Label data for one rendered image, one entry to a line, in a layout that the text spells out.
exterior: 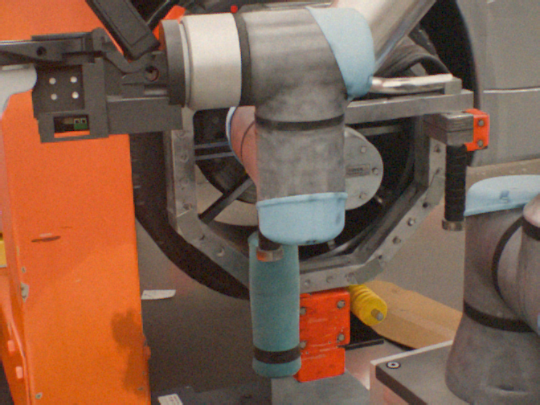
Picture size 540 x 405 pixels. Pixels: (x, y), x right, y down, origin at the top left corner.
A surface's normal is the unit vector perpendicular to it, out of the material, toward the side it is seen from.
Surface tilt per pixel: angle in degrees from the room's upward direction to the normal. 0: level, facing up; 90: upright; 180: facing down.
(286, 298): 92
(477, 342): 73
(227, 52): 67
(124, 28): 83
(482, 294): 90
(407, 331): 1
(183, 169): 90
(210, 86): 111
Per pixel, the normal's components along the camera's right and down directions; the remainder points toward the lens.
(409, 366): -0.03, -0.95
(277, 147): -0.51, 0.29
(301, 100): 0.01, 0.31
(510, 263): -0.95, -0.16
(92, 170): 0.35, 0.28
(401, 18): 0.44, 0.48
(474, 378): -0.72, -0.07
